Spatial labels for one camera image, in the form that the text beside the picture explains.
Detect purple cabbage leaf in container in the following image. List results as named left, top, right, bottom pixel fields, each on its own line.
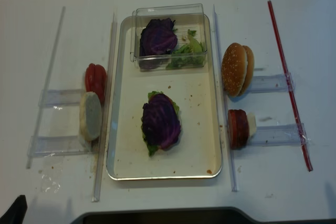
left=139, top=18, right=178, bottom=57

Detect white cheese slice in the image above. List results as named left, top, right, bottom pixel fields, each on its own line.
left=247, top=112, right=257, bottom=138

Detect clear plastic container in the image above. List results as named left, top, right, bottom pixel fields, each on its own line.
left=130, top=4, right=209, bottom=71

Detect clear holder upper right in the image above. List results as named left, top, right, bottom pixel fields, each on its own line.
left=247, top=73, right=295, bottom=93

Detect green lettuce under cabbage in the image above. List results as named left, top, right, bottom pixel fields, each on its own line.
left=141, top=90, right=181, bottom=157

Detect purple cabbage leaf on tray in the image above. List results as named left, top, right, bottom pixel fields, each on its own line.
left=141, top=93, right=182, bottom=150

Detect red tomato slices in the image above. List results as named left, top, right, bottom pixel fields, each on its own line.
left=85, top=63, right=107, bottom=104

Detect clear holder upper left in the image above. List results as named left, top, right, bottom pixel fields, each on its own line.
left=38, top=89, right=85, bottom=108

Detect dark grey base edge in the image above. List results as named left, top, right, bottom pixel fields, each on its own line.
left=72, top=207, right=262, bottom=223

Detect black object bottom left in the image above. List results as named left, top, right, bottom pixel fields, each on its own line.
left=0, top=195, right=28, bottom=224

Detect clear rail right of tray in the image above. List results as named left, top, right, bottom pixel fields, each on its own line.
left=213, top=5, right=239, bottom=193

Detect clear holder lower right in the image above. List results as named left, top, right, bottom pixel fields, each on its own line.
left=247, top=124, right=309, bottom=147

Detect clear rail far left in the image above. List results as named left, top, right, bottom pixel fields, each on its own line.
left=26, top=6, right=66, bottom=169

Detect cream metal tray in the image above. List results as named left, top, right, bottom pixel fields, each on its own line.
left=106, top=17, right=222, bottom=180

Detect clear holder lower left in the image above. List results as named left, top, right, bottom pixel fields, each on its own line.
left=27, top=135, right=97, bottom=158

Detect green lettuce in container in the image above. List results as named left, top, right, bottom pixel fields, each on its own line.
left=165, top=29, right=206, bottom=69

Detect clear holder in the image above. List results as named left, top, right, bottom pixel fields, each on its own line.
left=38, top=89, right=85, bottom=108
left=247, top=124, right=309, bottom=147
left=247, top=73, right=295, bottom=93
left=27, top=135, right=97, bottom=158

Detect sesame bun top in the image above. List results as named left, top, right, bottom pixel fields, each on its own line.
left=221, top=42, right=248, bottom=97

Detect bun bottom half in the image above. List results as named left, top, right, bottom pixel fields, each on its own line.
left=239, top=45, right=255, bottom=96

